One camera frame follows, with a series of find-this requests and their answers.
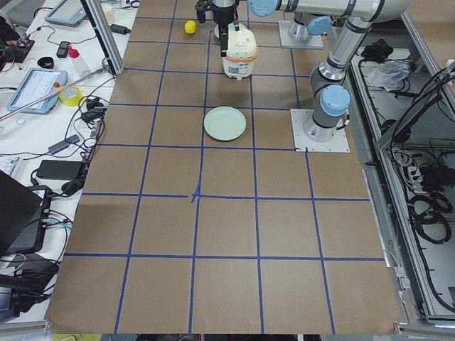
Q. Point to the yellow tape roll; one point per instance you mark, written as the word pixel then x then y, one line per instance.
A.
pixel 70 96

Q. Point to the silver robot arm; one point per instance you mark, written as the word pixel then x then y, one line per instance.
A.
pixel 332 99
pixel 367 11

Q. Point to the yellow lemon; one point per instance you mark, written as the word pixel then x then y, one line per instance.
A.
pixel 190 27

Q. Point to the green plate near arm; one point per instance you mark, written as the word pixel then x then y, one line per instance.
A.
pixel 231 27
pixel 224 123

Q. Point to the black power brick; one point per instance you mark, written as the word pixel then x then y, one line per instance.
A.
pixel 59 170

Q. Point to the blue teach pendant tablet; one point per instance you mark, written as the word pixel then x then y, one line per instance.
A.
pixel 37 83

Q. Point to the black laptop computer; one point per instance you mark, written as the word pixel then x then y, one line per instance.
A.
pixel 23 213

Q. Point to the white crumpled cloth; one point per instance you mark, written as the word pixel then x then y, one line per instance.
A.
pixel 389 76

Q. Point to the black power adapter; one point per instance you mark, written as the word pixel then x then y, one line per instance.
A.
pixel 123 30

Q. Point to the clear bottle red cap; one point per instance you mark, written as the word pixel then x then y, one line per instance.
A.
pixel 78 62

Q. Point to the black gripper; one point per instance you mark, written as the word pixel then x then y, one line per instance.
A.
pixel 223 15

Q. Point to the black mobile phone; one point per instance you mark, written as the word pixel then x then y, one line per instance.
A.
pixel 63 48

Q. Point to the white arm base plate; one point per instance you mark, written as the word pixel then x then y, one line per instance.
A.
pixel 294 35
pixel 309 137

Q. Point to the aluminium frame post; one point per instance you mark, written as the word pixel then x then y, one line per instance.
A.
pixel 95 13

